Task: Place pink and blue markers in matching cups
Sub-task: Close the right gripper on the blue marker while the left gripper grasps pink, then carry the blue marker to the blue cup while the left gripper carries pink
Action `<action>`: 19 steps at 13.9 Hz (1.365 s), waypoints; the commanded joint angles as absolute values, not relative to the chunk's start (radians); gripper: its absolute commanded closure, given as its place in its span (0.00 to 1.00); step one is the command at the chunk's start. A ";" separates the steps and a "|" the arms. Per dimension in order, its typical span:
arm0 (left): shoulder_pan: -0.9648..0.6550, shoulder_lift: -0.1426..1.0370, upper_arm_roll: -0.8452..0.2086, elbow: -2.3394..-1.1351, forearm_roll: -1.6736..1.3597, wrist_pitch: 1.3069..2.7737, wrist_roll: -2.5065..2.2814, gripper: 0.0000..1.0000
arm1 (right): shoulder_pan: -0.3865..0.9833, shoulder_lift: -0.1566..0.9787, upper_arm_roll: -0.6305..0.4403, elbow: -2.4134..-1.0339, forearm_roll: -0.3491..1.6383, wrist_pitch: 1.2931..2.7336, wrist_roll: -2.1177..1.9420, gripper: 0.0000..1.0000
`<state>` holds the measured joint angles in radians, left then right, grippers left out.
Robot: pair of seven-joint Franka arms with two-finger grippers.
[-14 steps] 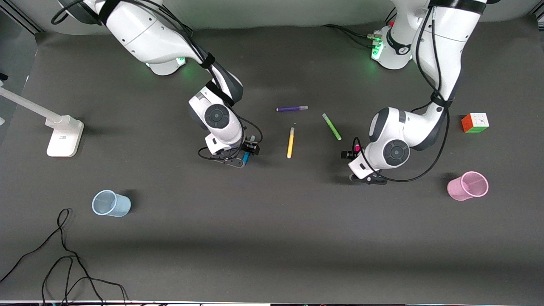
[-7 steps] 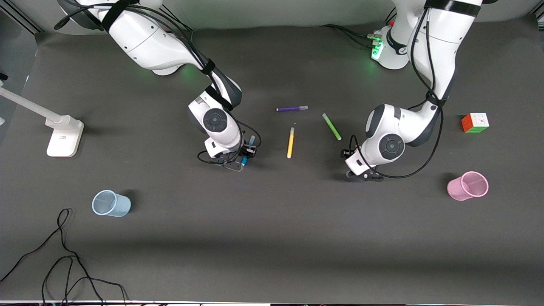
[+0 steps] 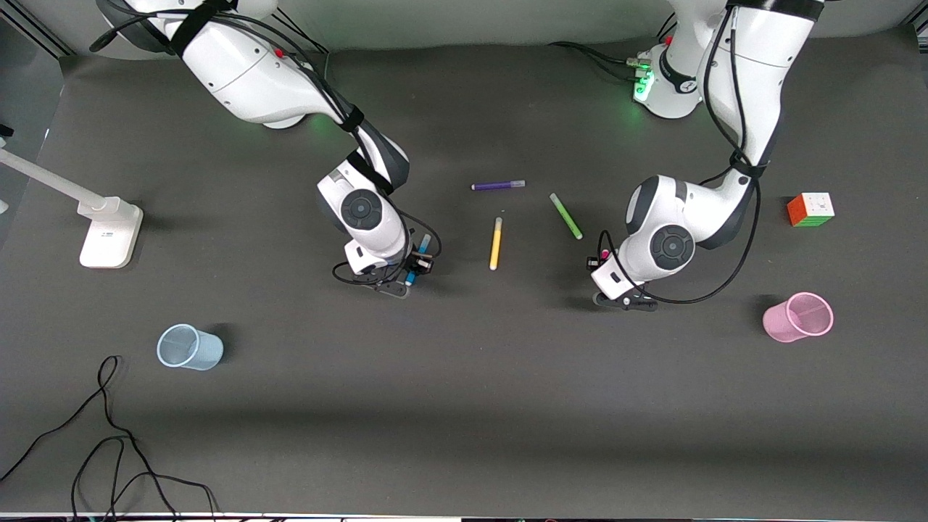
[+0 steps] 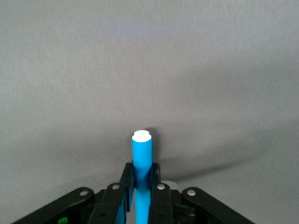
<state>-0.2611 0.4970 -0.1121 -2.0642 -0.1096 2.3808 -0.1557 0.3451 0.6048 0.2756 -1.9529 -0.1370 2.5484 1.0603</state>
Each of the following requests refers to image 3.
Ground blue marker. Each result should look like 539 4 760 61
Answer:
405 231 434 286

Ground green marker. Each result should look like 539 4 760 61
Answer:
549 192 584 241

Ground translucent pink cup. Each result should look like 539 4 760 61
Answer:
762 291 835 344

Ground colourful puzzle cube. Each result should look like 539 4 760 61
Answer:
787 191 836 228

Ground translucent blue cup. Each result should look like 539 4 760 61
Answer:
157 323 225 372

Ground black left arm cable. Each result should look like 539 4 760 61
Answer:
596 0 763 306

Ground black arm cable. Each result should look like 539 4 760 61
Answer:
90 0 443 287
596 0 763 306

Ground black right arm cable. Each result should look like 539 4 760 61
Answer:
90 0 443 287

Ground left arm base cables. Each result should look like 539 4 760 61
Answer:
547 14 679 82

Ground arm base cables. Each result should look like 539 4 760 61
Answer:
275 14 331 73
547 14 679 82

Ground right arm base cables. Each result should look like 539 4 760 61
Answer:
275 14 331 73

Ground loose thin black cable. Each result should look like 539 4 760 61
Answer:
0 355 219 520

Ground aluminium frame rail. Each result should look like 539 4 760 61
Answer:
0 13 75 60

